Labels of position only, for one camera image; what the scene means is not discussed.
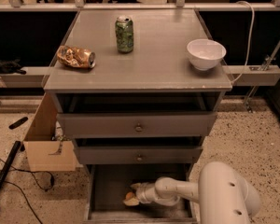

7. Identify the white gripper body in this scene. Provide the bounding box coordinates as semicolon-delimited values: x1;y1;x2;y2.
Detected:
135;183;156;203

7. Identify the orange fruit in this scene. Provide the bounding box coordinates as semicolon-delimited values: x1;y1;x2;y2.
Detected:
125;192;134;200

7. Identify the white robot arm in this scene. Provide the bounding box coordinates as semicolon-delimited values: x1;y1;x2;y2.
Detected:
123;161;261;224

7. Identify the grey bottom drawer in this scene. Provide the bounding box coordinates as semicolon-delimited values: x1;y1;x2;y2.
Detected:
83;164;198;224

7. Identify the grey drawer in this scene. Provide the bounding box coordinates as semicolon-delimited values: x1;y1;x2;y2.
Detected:
75;146;202;164
57;112;217;138
83;164;198;224

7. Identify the grey middle drawer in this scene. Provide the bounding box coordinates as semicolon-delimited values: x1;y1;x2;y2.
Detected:
75;146;202;164

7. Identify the grey top drawer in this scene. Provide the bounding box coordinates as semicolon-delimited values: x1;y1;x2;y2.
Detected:
57;112;217;138

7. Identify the grey drawer cabinet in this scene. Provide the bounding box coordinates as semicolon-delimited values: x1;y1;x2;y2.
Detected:
42;8;233;224

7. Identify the cardboard box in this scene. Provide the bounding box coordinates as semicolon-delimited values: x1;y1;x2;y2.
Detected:
23;94;77;172

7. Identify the small black floor object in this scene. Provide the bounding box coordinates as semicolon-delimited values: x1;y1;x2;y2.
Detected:
8;117;28;130

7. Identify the black pole on floor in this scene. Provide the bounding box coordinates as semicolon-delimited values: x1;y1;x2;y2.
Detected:
0;141;21;190

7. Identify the crushed gold can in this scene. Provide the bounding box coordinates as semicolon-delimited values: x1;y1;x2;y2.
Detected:
57;46;95;69

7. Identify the white bowl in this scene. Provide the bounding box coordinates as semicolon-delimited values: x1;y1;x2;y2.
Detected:
187;39;226;71

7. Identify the green soda can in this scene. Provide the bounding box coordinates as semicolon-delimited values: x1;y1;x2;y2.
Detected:
115;15;133;53

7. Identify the black bag on shelf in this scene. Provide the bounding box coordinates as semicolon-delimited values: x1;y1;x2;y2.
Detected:
0;59;26;75

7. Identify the black cable on floor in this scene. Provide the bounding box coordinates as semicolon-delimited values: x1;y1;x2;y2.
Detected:
0;151;56;224

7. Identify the white cable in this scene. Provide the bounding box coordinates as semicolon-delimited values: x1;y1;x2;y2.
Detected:
230;0;256;85

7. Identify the metal railing frame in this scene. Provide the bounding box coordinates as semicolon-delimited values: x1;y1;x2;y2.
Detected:
0;0;280;11

